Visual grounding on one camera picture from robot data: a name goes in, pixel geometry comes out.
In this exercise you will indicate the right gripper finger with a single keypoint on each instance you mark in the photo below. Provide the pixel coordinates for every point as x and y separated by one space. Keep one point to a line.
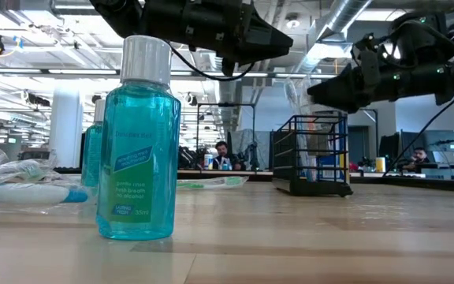
341 100
341 83

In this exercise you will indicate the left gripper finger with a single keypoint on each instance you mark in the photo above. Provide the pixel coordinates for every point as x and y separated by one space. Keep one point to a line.
270 51
272 29

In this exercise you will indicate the teal mouthwash bottle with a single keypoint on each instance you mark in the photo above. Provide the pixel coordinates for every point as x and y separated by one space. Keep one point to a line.
92 158
138 158

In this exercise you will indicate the white blue toothbrush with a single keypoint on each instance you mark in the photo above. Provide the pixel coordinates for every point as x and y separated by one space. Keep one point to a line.
26 193

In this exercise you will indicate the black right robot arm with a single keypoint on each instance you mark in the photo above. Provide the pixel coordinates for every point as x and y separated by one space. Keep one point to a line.
447 75

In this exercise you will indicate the black background robot arm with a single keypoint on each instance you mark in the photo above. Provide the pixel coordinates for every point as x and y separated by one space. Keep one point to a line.
191 158
253 155

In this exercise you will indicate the dark computer monitor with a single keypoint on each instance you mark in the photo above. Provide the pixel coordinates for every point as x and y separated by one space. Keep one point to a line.
388 146

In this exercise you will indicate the white wipes canister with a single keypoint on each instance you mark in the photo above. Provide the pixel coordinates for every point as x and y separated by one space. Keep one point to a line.
331 163

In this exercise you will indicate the person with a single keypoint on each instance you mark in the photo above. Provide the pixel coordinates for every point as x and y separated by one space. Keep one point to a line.
352 166
222 155
418 158

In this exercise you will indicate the yellow cup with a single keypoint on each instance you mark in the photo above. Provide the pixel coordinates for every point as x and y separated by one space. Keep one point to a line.
380 165

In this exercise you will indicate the wide computer monitor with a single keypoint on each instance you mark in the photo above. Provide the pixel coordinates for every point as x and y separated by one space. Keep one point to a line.
440 144

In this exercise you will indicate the small wipes canister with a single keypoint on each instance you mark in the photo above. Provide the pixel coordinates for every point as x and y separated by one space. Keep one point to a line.
208 161

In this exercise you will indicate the white building column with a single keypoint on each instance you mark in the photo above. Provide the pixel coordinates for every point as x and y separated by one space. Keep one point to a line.
66 126

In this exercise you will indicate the ribbed silver ventilation duct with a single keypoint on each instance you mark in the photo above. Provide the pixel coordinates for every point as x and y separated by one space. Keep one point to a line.
229 110

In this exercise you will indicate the black table frame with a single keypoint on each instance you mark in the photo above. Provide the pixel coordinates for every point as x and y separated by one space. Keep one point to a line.
408 184

